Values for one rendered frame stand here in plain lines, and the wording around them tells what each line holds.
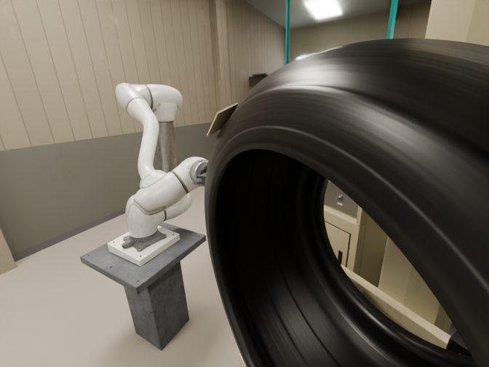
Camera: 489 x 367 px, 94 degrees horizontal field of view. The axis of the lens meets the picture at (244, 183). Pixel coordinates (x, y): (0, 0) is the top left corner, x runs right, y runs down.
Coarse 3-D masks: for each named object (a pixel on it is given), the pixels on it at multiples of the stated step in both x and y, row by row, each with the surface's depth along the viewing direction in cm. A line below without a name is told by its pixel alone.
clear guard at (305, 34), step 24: (288, 0) 113; (312, 0) 102; (336, 0) 92; (360, 0) 84; (384, 0) 78; (288, 24) 117; (312, 24) 104; (336, 24) 94; (360, 24) 86; (384, 24) 79; (288, 48) 120; (312, 48) 107
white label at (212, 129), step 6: (228, 108) 32; (234, 108) 34; (216, 114) 32; (222, 114) 33; (228, 114) 35; (216, 120) 33; (222, 120) 35; (210, 126) 34; (216, 126) 35; (222, 126) 37; (210, 132) 36
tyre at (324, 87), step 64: (320, 64) 19; (384, 64) 15; (448, 64) 13; (256, 128) 24; (320, 128) 17; (384, 128) 13; (448, 128) 11; (256, 192) 55; (320, 192) 57; (384, 192) 13; (448, 192) 11; (256, 256) 58; (320, 256) 59; (448, 256) 11; (256, 320) 52; (320, 320) 54; (384, 320) 48
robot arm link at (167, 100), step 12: (156, 84) 115; (156, 96) 112; (168, 96) 116; (180, 96) 123; (156, 108) 115; (168, 108) 118; (168, 120) 121; (168, 132) 123; (156, 144) 127; (168, 144) 125; (168, 156) 128; (168, 168) 130; (180, 204) 139; (168, 216) 135
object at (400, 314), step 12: (348, 276) 65; (360, 288) 62; (372, 288) 61; (372, 300) 60; (384, 300) 57; (384, 312) 57; (396, 312) 55; (408, 312) 53; (408, 324) 53; (420, 324) 51; (432, 324) 50; (420, 336) 51; (432, 336) 49; (444, 336) 48; (444, 348) 47
